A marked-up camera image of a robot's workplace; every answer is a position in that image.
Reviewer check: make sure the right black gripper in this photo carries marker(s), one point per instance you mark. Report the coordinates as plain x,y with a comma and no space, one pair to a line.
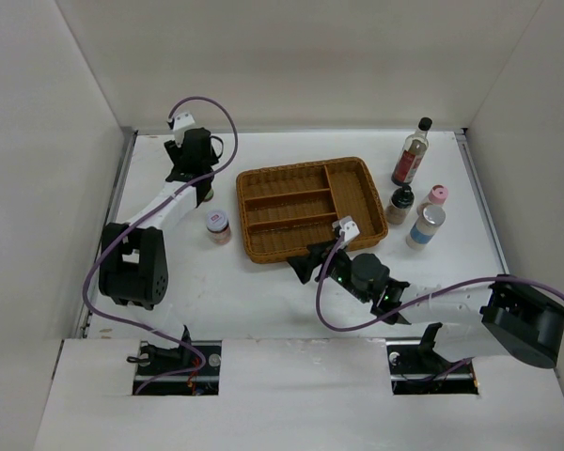
304,265

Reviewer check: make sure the pink-capped spice bottle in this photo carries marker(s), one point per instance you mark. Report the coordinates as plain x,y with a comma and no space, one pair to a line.
437,195

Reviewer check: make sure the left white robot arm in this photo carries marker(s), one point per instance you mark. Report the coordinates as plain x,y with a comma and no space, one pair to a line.
135,272

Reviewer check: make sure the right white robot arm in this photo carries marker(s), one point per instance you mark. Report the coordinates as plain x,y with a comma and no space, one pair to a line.
485,316

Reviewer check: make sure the small jar white lid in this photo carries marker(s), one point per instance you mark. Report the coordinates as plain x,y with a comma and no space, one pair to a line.
217,224

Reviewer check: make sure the tall dark soy sauce bottle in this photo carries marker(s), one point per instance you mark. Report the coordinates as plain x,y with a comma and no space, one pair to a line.
412,153

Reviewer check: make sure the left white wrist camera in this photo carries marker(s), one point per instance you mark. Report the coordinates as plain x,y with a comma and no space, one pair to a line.
181,121

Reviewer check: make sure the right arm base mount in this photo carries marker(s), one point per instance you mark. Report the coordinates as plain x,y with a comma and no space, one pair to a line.
416,370

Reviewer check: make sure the silver-capped blue label shaker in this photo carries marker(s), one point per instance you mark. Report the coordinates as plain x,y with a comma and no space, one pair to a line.
428,222

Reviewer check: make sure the small brown black-capped bottle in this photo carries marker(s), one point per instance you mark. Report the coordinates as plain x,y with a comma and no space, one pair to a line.
400,204

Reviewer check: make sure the woven wicker divided tray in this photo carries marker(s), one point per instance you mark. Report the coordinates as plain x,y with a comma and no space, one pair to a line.
285,208

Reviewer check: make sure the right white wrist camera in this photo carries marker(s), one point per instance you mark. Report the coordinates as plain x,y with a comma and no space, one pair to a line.
346,230

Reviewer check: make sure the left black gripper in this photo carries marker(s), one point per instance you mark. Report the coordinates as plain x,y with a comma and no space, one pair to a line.
177,151

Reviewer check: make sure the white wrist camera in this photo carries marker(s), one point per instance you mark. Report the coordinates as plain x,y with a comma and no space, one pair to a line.
346,230
181,121

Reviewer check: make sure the red sauce bottle green label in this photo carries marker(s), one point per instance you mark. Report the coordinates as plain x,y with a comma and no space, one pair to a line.
209,195

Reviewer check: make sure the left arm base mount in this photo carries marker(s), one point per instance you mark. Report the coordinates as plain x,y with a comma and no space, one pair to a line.
174,371

